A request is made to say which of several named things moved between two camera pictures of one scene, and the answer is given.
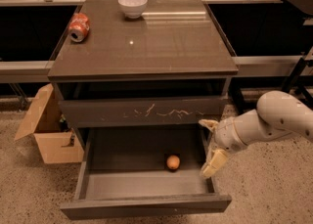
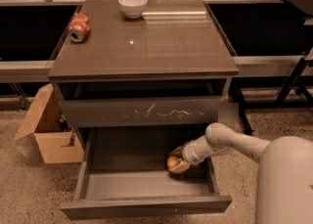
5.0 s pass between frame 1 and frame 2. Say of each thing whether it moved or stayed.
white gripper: moved
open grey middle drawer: stayed
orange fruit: stayed
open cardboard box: stayed
